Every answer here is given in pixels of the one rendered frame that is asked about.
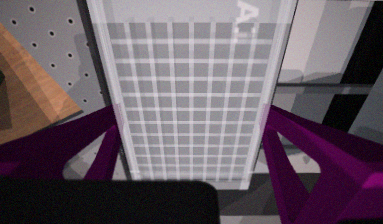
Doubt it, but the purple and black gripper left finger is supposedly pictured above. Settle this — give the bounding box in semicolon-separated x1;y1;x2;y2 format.
0;104;121;179

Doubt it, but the grey flat base plate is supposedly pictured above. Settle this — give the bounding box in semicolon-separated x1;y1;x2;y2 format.
0;0;281;224

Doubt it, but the black plate washer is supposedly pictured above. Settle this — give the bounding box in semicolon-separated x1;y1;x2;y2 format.
76;0;383;216

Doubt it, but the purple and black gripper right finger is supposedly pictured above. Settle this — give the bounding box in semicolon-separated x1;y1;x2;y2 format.
262;104;383;224

